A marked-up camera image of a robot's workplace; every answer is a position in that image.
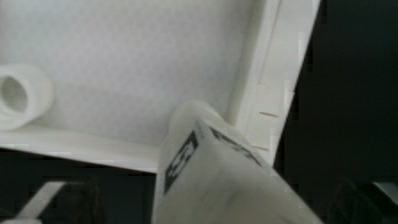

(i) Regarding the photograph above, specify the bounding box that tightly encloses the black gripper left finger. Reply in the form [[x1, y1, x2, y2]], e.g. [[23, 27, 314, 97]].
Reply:
[[11, 176, 105, 224]]

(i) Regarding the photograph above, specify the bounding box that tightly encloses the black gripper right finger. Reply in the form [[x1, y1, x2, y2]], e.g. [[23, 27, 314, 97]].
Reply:
[[320, 180, 398, 224]]

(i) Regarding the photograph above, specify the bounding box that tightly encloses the white desk leg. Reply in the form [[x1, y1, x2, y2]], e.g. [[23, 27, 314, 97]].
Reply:
[[153, 101, 323, 224]]

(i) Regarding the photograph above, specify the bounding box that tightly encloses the white desk tabletop tray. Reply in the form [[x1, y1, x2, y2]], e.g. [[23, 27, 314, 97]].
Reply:
[[0, 0, 321, 172]]

